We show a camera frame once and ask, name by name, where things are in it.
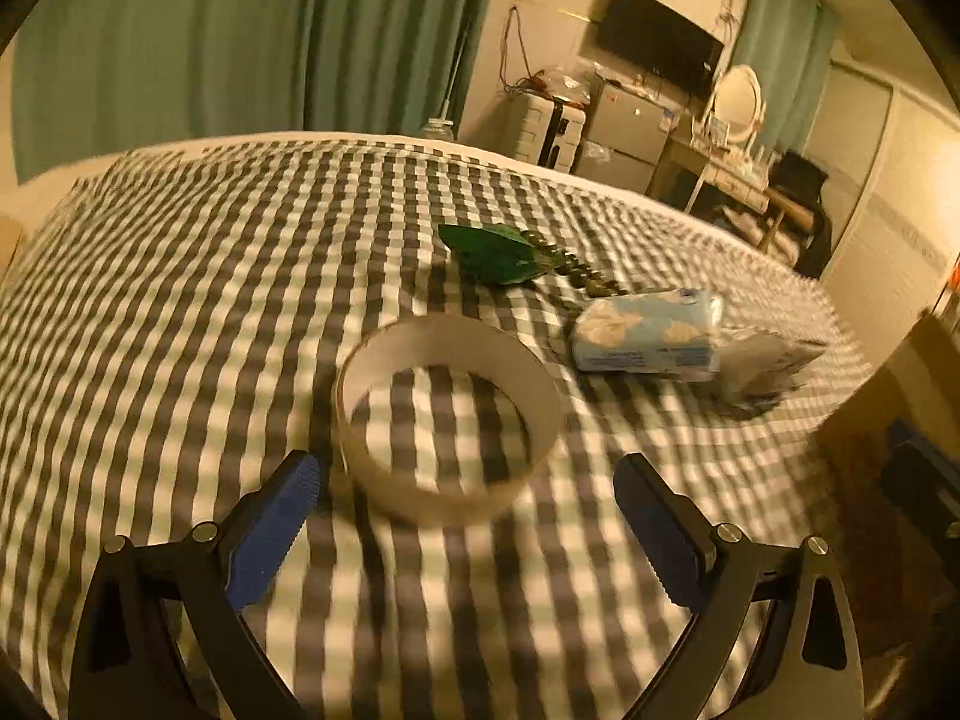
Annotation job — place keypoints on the white louvred wardrobe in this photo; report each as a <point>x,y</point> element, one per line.
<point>885,195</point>

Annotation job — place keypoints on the wooden chair with clothes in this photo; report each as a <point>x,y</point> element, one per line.
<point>806,195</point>

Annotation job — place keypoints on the white suitcase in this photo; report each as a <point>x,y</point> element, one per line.
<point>547,131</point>

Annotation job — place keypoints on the large clear water bottle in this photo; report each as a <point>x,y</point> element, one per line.
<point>439,130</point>

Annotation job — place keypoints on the white tape roll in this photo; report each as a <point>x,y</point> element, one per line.
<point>450,341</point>

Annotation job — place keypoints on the light blue tissue pack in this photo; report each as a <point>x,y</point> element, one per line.
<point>645,334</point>

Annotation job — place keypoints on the black wall television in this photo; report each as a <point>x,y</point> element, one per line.
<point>660,41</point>

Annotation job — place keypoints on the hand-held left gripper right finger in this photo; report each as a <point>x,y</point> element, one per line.
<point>664,532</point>

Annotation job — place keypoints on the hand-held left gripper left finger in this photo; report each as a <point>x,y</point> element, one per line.
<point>274,532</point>

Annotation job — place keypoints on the narrow green curtain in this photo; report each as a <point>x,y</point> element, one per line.
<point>787,45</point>

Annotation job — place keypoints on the clear plastic bag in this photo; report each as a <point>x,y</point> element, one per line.
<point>566,82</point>

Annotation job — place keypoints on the green foil packet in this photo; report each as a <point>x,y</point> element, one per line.
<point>491,255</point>

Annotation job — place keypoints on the wide green curtain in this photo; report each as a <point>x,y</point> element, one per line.
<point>225,45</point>

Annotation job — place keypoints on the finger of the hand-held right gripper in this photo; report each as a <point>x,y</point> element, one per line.
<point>926,484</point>

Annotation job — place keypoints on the white dressing table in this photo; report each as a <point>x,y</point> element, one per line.
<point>727,180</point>

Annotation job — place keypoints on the grey mini fridge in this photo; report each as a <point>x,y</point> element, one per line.
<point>619,139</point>

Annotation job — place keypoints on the white oval vanity mirror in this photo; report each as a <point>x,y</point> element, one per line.
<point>739,105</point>

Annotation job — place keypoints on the brown cardboard box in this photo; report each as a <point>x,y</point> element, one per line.
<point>862,420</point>

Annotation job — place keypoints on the grey white checked bed cover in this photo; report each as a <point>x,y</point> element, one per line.
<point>225,300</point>

